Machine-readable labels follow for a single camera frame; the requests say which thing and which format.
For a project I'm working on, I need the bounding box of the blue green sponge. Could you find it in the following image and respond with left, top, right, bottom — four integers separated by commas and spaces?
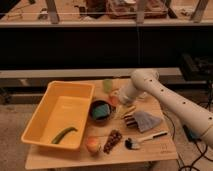
92, 104, 110, 120

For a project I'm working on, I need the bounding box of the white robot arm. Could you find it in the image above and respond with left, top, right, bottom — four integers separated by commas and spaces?
118, 69, 213, 149

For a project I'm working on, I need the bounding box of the green plastic cup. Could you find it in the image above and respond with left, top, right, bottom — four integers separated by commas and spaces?
102, 79, 113, 93

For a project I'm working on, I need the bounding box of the brown striped block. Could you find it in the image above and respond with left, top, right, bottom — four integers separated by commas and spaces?
124, 115, 137, 128

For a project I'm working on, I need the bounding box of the dark brown bowl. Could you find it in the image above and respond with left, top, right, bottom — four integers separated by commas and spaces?
89, 100, 113, 124

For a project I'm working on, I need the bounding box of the grey folded cloth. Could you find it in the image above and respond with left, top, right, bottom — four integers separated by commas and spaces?
133, 111, 162, 133

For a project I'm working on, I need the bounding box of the orange peach toy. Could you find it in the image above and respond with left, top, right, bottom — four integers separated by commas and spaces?
86, 136, 101, 154

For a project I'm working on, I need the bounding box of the yellow plastic bin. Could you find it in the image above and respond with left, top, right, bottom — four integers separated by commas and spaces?
21, 81, 95, 150

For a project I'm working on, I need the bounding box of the green chili pepper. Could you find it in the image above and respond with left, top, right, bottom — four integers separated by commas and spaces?
51, 127, 77, 144

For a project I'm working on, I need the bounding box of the black foot pedal box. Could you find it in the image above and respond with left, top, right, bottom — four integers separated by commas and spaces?
183, 125, 200, 141

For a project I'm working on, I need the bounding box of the white handled dish brush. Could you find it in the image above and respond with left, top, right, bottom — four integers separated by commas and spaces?
125, 131, 168, 150

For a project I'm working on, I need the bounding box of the black cable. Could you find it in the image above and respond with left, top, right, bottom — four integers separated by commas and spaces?
162, 111, 213, 171

